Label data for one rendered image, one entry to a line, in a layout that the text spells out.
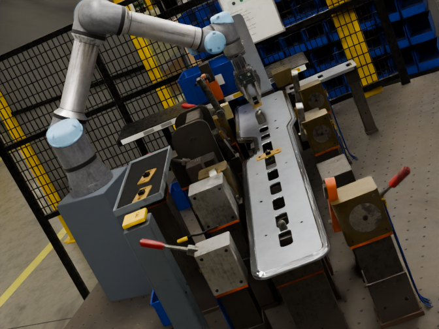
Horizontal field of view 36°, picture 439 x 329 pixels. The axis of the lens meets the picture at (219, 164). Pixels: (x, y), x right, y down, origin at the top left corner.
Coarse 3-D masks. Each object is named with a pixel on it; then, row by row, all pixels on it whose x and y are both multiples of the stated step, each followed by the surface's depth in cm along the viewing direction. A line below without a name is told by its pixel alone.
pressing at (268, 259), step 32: (288, 96) 267; (256, 128) 245; (288, 128) 232; (256, 160) 216; (288, 160) 205; (256, 192) 194; (288, 192) 185; (256, 224) 175; (288, 224) 168; (320, 224) 162; (256, 256) 160; (288, 256) 154; (320, 256) 149
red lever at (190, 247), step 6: (144, 240) 161; (150, 240) 161; (144, 246) 161; (150, 246) 161; (156, 246) 161; (162, 246) 161; (168, 246) 161; (174, 246) 162; (192, 246) 162; (198, 246) 163; (192, 252) 161
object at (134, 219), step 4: (144, 208) 172; (136, 212) 172; (140, 212) 170; (144, 212) 169; (128, 216) 172; (132, 216) 170; (136, 216) 169; (140, 216) 168; (144, 216) 168; (124, 220) 170; (128, 220) 169; (132, 220) 168; (136, 220) 167; (140, 220) 167; (144, 220) 167; (124, 224) 168; (128, 224) 167; (132, 224) 167; (136, 224) 167; (124, 228) 168
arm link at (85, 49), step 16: (80, 32) 226; (80, 48) 228; (96, 48) 231; (80, 64) 229; (80, 80) 230; (64, 96) 232; (80, 96) 231; (64, 112) 231; (80, 112) 233; (48, 128) 238
